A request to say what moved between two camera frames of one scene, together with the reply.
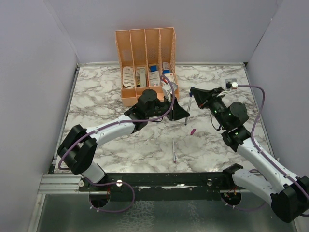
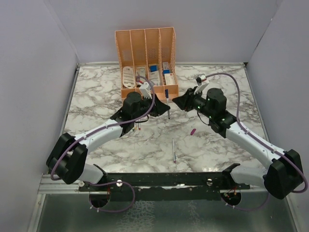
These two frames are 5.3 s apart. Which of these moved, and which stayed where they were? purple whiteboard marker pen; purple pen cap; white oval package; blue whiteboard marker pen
Moved: blue whiteboard marker pen
Stayed: purple whiteboard marker pen; white oval package; purple pen cap
